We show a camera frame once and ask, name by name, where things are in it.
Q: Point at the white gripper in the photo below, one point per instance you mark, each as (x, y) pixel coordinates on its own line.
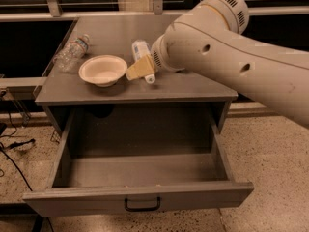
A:
(157, 57)

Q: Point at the grey metal cabinet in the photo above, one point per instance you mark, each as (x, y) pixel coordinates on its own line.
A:
(113, 35)

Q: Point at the metal window railing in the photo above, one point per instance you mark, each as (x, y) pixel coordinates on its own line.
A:
(96, 7)

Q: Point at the white paper bowl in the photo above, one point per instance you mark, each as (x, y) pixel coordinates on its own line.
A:
(103, 70)

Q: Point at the black drawer handle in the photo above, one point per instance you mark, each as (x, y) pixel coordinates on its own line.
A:
(131, 205)

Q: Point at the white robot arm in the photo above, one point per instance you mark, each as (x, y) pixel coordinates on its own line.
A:
(208, 40)

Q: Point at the blue label plastic bottle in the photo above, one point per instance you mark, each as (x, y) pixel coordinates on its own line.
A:
(140, 50)

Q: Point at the clear crumpled water bottle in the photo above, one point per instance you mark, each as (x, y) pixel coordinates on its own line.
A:
(71, 53)

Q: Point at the open grey top drawer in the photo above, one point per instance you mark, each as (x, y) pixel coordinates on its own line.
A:
(140, 154)

